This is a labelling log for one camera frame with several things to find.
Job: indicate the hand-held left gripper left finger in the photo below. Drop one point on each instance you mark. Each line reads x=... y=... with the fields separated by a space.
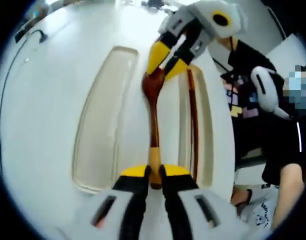
x=110 y=212

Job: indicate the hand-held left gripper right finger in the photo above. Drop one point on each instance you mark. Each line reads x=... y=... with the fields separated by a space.
x=190 y=215

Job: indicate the white worn device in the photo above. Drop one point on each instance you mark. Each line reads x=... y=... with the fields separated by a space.
x=264 y=87

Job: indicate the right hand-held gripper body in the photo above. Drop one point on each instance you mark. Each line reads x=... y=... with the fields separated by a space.
x=218 y=27

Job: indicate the brown wooden spoon utensil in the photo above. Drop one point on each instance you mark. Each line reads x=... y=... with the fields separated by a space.
x=154 y=120

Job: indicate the beige cutlery case base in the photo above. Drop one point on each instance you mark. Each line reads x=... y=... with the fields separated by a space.
x=206 y=130

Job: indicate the white printed cloth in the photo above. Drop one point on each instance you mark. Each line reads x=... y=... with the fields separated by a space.
x=263 y=212

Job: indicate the brown wooden chopstick utensil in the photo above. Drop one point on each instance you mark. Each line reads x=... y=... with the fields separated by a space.
x=190 y=125
x=195 y=130

